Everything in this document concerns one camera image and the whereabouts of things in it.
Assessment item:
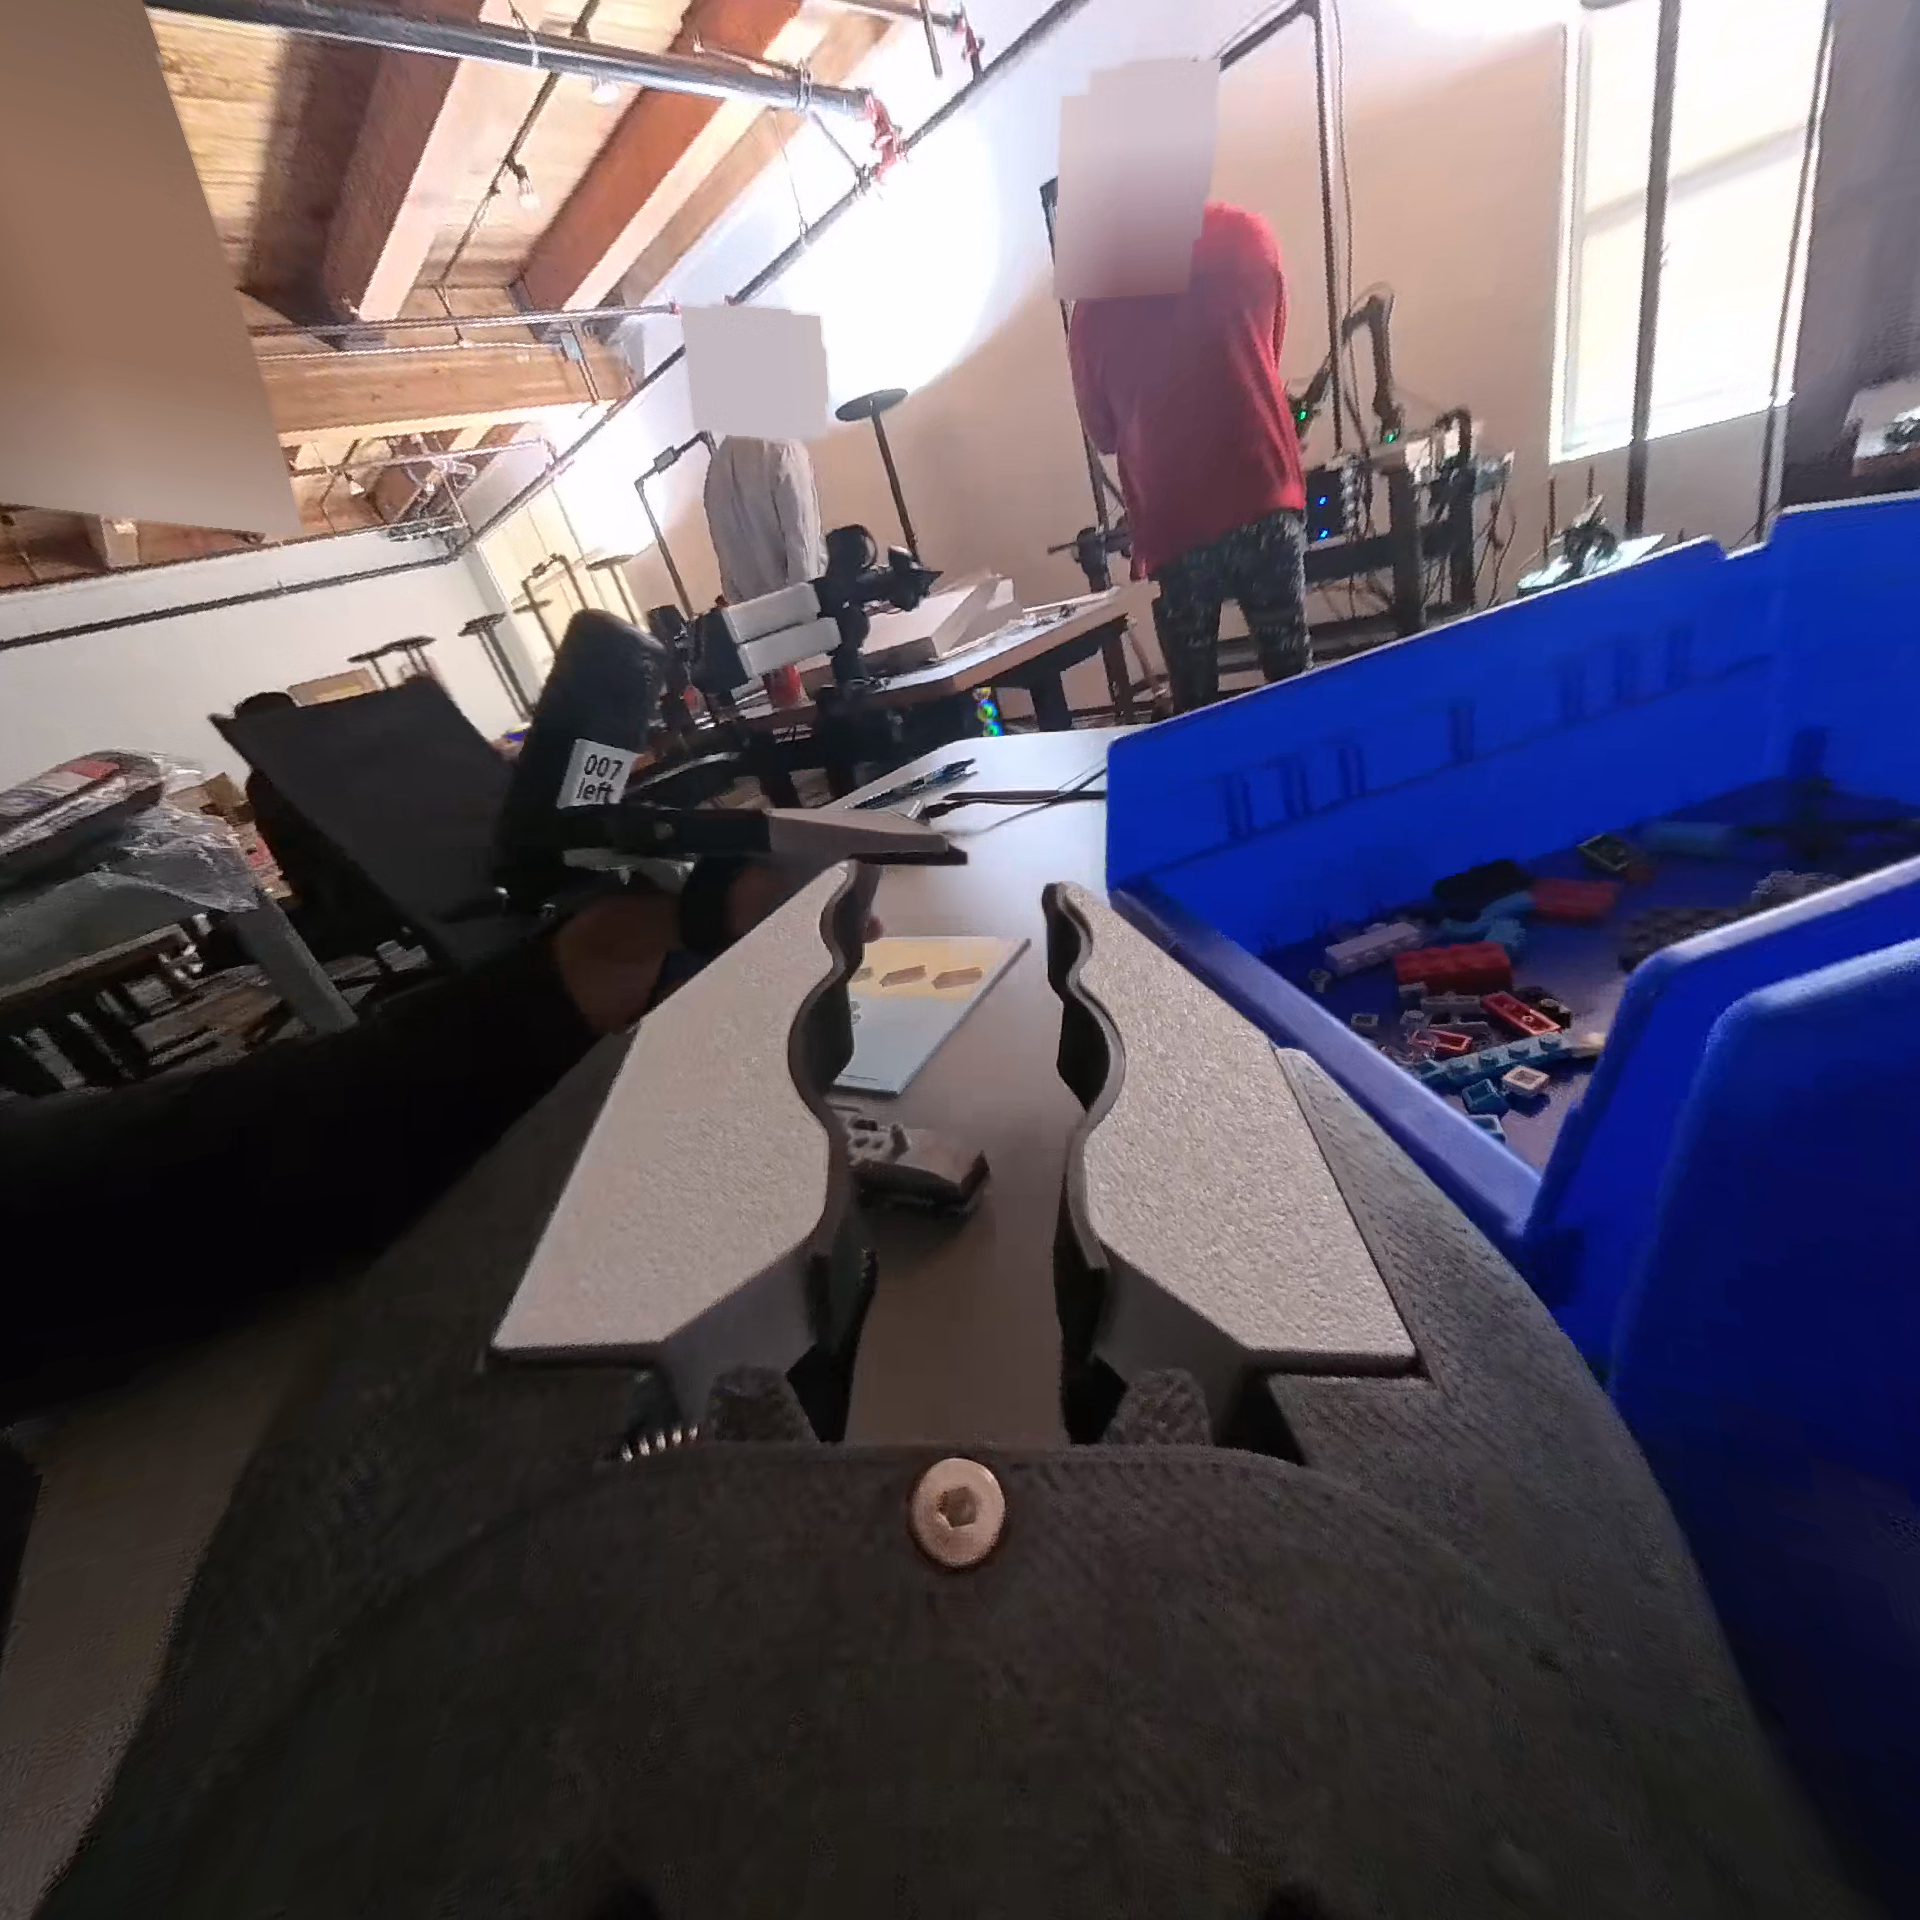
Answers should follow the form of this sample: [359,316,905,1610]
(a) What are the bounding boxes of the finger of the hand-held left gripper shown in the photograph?
[619,799,970,871]

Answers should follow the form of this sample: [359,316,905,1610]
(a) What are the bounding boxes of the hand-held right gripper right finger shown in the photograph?
[1042,879,1420,1449]

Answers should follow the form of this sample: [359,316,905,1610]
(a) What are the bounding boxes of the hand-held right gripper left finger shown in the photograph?
[489,858,883,1443]

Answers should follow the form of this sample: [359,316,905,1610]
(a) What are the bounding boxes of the light blue instruction booklet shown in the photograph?
[831,936,1031,1097]

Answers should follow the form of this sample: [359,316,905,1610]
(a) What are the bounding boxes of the black toy brick model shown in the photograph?
[830,1106,993,1219]

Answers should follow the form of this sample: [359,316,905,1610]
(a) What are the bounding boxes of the pile of toy bricks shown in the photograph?
[1305,816,1920,1149]

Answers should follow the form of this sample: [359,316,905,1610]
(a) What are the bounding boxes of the blue plastic bin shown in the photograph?
[1107,494,1920,1249]
[1529,855,1920,1920]

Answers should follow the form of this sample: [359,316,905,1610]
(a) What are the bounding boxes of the person's left hand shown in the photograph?
[557,881,824,1040]

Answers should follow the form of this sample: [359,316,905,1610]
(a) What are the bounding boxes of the black chair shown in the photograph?
[209,675,528,968]

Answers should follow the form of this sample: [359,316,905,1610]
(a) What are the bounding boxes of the white flat box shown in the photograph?
[867,577,1026,662]

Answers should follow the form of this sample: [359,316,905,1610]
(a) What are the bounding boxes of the wooden background table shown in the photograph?
[780,592,1142,740]

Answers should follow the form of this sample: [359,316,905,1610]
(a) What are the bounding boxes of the black floor lamp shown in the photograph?
[835,386,941,571]

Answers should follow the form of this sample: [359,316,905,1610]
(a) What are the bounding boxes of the grey side table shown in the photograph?
[0,862,363,1058]

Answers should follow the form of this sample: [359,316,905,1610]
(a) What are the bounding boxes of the black red packet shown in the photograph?
[0,749,170,886]

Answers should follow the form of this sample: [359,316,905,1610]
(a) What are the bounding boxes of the equipment table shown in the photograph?
[1302,405,1516,634]

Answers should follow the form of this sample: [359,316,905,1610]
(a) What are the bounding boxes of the black ceiling pipe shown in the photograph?
[150,0,881,125]

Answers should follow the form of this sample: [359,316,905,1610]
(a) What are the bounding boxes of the white hanging panel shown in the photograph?
[0,0,304,542]

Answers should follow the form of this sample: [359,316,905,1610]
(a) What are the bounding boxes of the window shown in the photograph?
[1561,0,1826,460]

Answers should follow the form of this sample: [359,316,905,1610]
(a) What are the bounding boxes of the black cable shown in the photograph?
[930,764,1113,831]

